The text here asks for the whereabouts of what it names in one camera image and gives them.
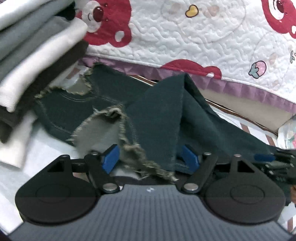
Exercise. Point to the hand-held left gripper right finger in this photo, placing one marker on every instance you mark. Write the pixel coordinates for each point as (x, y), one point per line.
(190, 160)

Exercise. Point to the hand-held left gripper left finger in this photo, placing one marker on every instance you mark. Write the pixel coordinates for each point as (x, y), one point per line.
(111, 158)

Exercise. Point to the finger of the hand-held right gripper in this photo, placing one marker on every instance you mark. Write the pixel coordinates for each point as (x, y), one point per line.
(263, 157)
(277, 172)

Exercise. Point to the dark denim jeans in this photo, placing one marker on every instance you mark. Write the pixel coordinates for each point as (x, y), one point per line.
(157, 120)

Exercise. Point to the stack of folded clothes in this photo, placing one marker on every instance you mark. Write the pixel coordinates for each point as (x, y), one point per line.
(57, 67)

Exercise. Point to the floral blanket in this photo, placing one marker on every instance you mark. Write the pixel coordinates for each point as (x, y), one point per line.
(288, 134)

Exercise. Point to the beige bed base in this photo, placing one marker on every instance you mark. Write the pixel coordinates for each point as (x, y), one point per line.
(254, 111)

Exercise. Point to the checked floor mat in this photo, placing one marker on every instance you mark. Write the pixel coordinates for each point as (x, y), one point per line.
(46, 143)

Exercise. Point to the white folded garment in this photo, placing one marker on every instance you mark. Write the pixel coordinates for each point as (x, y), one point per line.
(16, 143)
(18, 11)

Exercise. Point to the cream folded garment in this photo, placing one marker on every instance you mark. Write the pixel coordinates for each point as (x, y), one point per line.
(34, 69)

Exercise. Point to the bear-print quilt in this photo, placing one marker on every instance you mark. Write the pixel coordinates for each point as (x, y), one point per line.
(185, 34)

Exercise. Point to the grey folded garment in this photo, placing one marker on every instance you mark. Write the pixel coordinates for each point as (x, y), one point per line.
(23, 39)

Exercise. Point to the black folded garment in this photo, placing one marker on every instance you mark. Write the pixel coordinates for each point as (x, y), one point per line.
(67, 11)

